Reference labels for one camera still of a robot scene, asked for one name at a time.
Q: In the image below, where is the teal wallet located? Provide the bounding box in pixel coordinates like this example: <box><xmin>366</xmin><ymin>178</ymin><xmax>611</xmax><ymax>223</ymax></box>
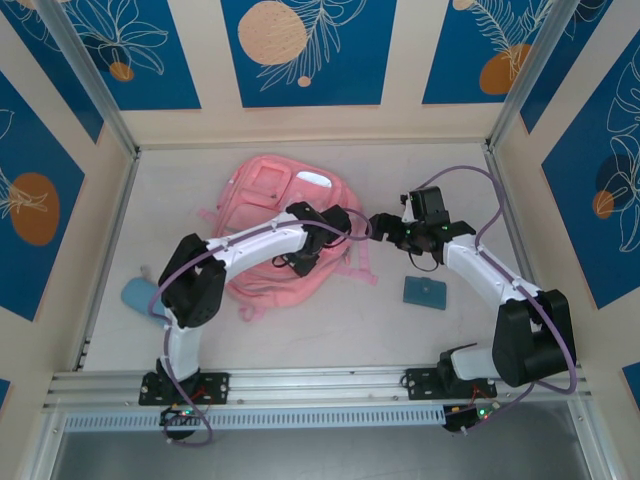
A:
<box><xmin>402</xmin><ymin>275</ymin><xmax>449</xmax><ymax>312</ymax></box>

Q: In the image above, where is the pink backpack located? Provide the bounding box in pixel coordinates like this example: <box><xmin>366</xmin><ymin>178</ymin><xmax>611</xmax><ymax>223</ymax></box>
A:
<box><xmin>197</xmin><ymin>154</ymin><xmax>380</xmax><ymax>324</ymax></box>

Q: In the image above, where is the light blue pencil pouch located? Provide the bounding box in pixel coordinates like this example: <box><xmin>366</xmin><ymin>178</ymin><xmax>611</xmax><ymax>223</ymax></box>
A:
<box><xmin>121</xmin><ymin>264</ymin><xmax>170</xmax><ymax>330</ymax></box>

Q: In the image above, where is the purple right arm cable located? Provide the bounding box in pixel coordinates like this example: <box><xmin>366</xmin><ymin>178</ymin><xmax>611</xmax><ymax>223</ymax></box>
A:
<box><xmin>422</xmin><ymin>165</ymin><xmax>580</xmax><ymax>435</ymax></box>

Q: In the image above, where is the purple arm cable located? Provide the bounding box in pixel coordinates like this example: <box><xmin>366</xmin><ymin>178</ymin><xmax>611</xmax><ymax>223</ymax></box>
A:
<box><xmin>148</xmin><ymin>205</ymin><xmax>374</xmax><ymax>446</ymax></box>
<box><xmin>422</xmin><ymin>165</ymin><xmax>580</xmax><ymax>435</ymax></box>

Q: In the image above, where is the aluminium table side rail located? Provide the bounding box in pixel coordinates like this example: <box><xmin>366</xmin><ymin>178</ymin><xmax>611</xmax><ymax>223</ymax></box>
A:
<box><xmin>483</xmin><ymin>144</ymin><xmax>559</xmax><ymax>362</ymax></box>
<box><xmin>73</xmin><ymin>148</ymin><xmax>142</xmax><ymax>372</ymax></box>

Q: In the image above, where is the aluminium mounting rail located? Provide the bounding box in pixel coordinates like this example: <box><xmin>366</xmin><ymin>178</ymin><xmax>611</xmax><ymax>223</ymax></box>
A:
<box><xmin>42</xmin><ymin>362</ymin><xmax>594</xmax><ymax>411</ymax></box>

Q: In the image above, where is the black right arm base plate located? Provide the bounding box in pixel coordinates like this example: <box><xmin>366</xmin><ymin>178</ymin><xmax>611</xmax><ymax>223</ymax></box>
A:
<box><xmin>403</xmin><ymin>367</ymin><xmax>499</xmax><ymax>401</ymax></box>

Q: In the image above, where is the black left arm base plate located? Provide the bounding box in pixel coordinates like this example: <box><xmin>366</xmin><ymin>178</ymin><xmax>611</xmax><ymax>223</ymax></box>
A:
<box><xmin>138</xmin><ymin>371</ymin><xmax>232</xmax><ymax>406</ymax></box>

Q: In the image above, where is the white slotted cable duct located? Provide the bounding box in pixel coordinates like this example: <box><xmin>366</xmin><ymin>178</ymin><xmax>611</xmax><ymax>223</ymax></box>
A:
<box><xmin>63</xmin><ymin>405</ymin><xmax>446</xmax><ymax>432</ymax></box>

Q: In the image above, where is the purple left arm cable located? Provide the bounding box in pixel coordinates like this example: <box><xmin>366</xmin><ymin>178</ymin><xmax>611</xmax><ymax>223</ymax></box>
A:
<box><xmin>148</xmin><ymin>205</ymin><xmax>374</xmax><ymax>446</ymax></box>

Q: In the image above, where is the aluminium frame post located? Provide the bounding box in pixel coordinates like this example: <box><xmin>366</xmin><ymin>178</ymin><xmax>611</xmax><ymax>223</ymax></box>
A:
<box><xmin>33</xmin><ymin>0</ymin><xmax>142</xmax><ymax>159</ymax></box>
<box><xmin>483</xmin><ymin>0</ymin><xmax>614</xmax><ymax>156</ymax></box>

